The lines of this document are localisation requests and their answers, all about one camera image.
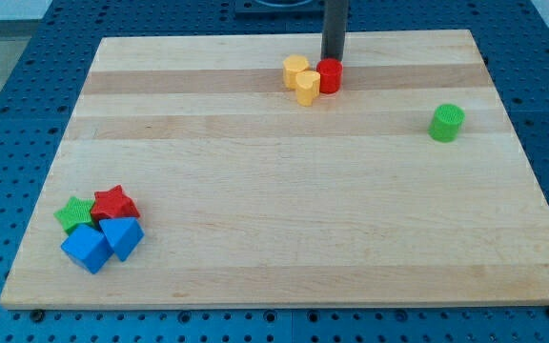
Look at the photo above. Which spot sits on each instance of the red cylinder block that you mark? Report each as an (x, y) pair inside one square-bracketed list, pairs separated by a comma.
[(330, 70)]

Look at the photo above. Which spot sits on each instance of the red star block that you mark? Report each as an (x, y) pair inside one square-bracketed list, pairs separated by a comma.
[(113, 203)]

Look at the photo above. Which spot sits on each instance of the blue cube block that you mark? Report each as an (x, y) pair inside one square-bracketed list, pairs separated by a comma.
[(88, 248)]

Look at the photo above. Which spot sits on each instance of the blue triangle block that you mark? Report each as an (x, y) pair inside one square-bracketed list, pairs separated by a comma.
[(123, 234)]

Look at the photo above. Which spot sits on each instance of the yellow hexagon block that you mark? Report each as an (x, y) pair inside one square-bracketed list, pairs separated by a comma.
[(292, 66)]

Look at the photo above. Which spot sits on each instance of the green cylinder block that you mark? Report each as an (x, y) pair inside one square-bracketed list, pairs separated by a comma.
[(446, 123)]

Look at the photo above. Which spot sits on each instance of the yellow heart block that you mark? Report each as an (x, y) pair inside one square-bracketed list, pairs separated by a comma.
[(307, 87)]

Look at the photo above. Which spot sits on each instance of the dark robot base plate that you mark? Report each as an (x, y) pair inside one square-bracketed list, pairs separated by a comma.
[(272, 7)]

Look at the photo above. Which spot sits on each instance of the green star block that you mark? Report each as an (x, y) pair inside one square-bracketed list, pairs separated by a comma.
[(76, 212)]

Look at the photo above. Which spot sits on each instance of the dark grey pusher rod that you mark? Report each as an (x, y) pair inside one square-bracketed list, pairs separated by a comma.
[(335, 18)]

